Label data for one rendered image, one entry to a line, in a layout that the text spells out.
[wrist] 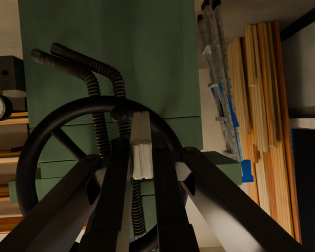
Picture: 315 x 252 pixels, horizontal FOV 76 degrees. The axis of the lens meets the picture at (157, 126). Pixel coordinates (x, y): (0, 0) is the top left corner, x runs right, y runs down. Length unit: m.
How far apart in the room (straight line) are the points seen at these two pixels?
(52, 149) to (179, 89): 0.36
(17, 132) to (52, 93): 3.15
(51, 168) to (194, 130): 0.38
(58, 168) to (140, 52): 0.36
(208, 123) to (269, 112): 1.42
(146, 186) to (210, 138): 2.73
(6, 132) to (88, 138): 3.30
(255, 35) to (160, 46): 1.47
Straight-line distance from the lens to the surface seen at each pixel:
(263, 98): 1.88
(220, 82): 1.35
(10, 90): 0.59
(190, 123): 0.53
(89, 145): 0.54
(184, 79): 0.54
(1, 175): 3.95
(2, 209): 4.10
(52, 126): 0.37
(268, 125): 1.88
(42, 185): 0.61
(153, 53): 0.54
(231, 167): 0.58
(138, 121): 0.17
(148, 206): 0.46
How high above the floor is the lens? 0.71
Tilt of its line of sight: 2 degrees up
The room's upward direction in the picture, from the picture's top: 176 degrees clockwise
